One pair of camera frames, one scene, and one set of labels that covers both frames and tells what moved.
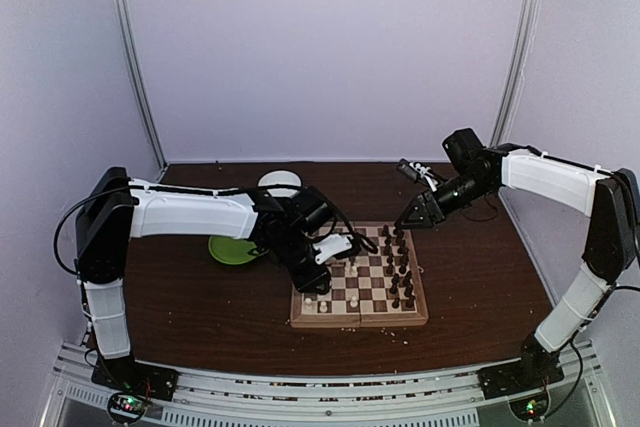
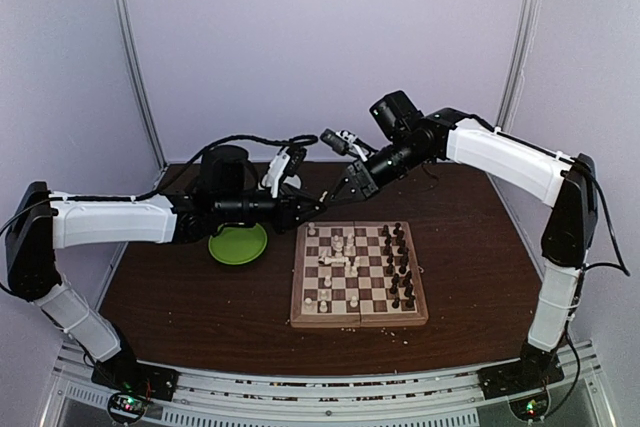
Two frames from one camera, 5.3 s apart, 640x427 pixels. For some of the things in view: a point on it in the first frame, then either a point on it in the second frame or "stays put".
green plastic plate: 231,251 stays put
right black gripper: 430,209 to 364,184
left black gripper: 319,278 to 289,215
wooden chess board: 381,285 stays put
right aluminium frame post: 526,28 stays put
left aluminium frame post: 120,8 stays put
